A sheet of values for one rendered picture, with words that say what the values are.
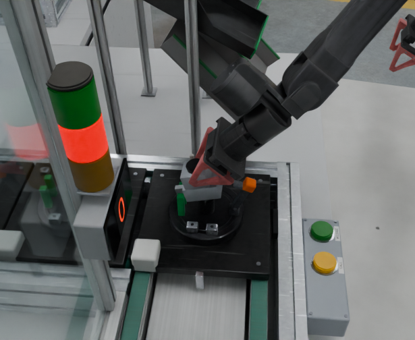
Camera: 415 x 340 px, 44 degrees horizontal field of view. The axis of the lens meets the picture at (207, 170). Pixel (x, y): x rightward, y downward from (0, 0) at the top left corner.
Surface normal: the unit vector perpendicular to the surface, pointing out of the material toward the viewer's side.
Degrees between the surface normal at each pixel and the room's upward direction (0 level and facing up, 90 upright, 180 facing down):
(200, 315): 0
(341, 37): 64
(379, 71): 0
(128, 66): 0
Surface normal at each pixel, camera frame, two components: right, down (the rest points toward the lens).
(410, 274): -0.02, -0.70
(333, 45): 0.09, 0.25
